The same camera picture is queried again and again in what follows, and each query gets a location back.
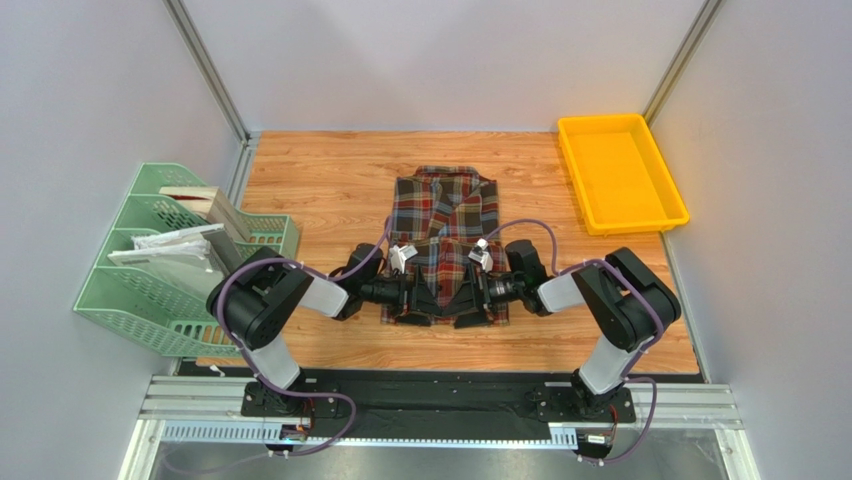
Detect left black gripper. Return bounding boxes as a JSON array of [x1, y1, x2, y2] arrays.
[[361, 264, 442, 326]]

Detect plaid long sleeve shirt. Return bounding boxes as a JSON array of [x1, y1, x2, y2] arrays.
[[389, 166, 499, 307]]

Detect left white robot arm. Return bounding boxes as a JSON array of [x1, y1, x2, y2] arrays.
[[206, 244, 443, 412]]

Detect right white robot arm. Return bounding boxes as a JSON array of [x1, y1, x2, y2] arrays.
[[443, 240, 682, 418]]

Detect yellow plastic tray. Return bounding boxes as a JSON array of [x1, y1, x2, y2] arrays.
[[557, 113, 690, 236]]

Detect grey notebook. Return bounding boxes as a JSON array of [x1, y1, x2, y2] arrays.
[[202, 224, 244, 274]]

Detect wooden block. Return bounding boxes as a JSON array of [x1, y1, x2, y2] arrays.
[[159, 186, 251, 242]]

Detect white papers in plastic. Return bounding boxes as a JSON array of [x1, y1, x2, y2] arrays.
[[107, 224, 230, 300]]

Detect green file organizer rack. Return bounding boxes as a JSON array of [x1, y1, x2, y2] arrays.
[[74, 163, 301, 358]]

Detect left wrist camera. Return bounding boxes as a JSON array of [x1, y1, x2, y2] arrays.
[[387, 244, 418, 274]]

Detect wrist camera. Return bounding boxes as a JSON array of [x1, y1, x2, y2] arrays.
[[468, 238, 494, 273], [387, 244, 418, 274]]

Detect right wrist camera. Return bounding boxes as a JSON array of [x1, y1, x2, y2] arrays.
[[468, 238, 494, 273]]

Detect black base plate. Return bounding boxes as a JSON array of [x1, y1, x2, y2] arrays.
[[221, 367, 637, 440]]

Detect aluminium frame rail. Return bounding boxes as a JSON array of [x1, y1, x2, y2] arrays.
[[120, 374, 757, 479]]

